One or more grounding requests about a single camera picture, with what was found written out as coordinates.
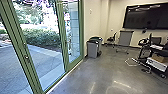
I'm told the grey trash bin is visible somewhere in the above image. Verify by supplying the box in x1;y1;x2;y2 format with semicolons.
86;39;100;60

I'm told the green lidded trash bin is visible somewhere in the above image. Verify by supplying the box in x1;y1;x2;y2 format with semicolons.
88;35;104;57

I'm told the green framed glass door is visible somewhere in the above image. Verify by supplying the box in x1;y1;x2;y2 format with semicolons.
54;0;85;73

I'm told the black office chair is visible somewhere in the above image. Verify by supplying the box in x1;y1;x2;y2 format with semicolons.
105;31;119;49

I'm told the green garden bush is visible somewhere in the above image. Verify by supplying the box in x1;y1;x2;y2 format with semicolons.
21;27;63;50

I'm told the black wheeled cart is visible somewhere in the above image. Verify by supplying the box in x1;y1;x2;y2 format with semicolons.
137;32;168;80

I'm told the white storage box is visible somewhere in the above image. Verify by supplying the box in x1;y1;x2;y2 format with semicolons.
146;56;168;73

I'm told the white wall switch plate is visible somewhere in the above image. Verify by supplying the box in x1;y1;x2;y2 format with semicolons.
88;8;94;15

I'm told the white metal floor frame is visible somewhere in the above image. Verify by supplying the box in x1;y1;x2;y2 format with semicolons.
124;56;142;68

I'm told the large black wall screen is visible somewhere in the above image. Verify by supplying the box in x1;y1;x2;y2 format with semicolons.
122;2;168;31

